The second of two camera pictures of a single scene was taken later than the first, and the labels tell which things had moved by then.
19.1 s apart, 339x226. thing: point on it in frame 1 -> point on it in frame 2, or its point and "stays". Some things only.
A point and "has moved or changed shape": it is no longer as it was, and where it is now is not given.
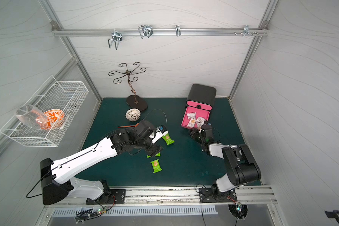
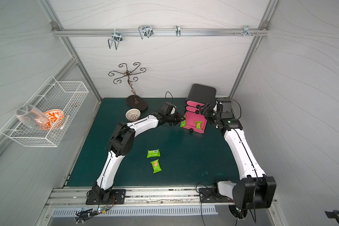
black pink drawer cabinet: x=199 y=100 has moved or changed shape
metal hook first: x=117 y=37 stays
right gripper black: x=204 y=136 -> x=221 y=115
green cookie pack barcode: x=157 y=155 stays
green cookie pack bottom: x=156 y=165 stays
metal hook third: x=178 y=30 stays
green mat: x=184 y=162 stays
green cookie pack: x=167 y=139 -> x=183 y=124
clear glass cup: x=29 y=115 stays
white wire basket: x=43 y=119 stays
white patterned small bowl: x=133 y=115 stays
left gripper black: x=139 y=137 -> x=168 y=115
